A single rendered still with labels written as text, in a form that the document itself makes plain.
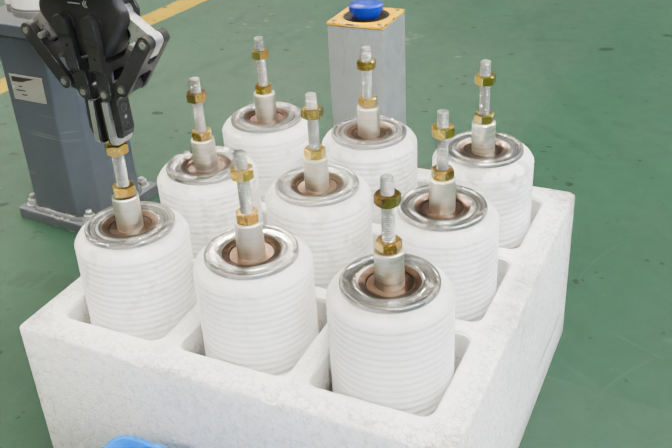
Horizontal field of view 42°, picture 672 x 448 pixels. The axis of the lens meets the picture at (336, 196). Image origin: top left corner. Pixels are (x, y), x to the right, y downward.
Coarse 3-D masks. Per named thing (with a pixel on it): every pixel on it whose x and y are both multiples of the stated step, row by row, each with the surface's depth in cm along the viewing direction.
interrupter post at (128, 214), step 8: (136, 192) 72; (112, 200) 72; (120, 200) 71; (128, 200) 71; (136, 200) 72; (120, 208) 71; (128, 208) 72; (136, 208) 72; (120, 216) 72; (128, 216) 72; (136, 216) 72; (120, 224) 72; (128, 224) 72; (136, 224) 73; (128, 232) 73
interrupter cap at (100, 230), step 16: (112, 208) 76; (144, 208) 75; (160, 208) 75; (96, 224) 74; (112, 224) 74; (144, 224) 74; (160, 224) 73; (96, 240) 71; (112, 240) 71; (128, 240) 71; (144, 240) 71
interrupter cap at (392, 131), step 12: (348, 120) 90; (384, 120) 89; (396, 120) 89; (336, 132) 87; (348, 132) 87; (384, 132) 87; (396, 132) 86; (348, 144) 84; (360, 144) 85; (372, 144) 84; (384, 144) 84
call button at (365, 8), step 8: (360, 0) 101; (368, 0) 100; (376, 0) 100; (352, 8) 99; (360, 8) 98; (368, 8) 98; (376, 8) 99; (360, 16) 99; (368, 16) 99; (376, 16) 100
